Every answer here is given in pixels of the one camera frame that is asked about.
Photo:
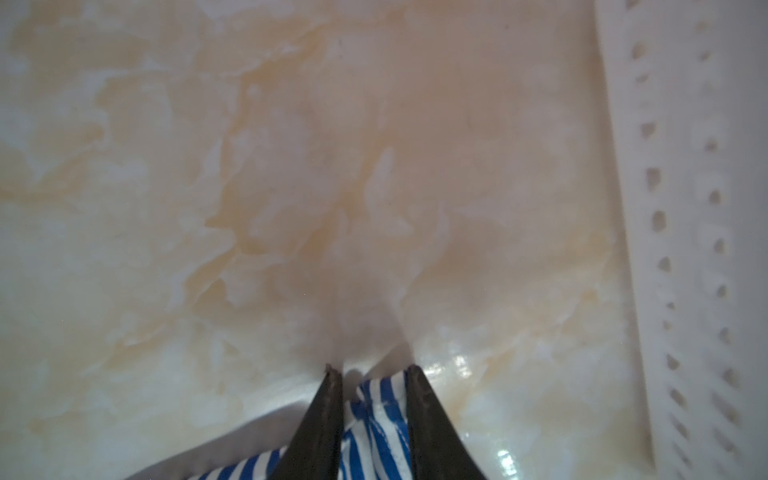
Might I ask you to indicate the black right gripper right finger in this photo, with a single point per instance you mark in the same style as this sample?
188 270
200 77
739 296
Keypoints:
436 450

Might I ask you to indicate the blue white striped tank top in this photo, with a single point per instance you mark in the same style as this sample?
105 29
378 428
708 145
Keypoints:
375 442

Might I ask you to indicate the white plastic laundry basket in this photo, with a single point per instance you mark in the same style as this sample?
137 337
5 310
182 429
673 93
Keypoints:
687 90

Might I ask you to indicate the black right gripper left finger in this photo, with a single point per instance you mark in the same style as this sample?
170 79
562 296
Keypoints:
315 450

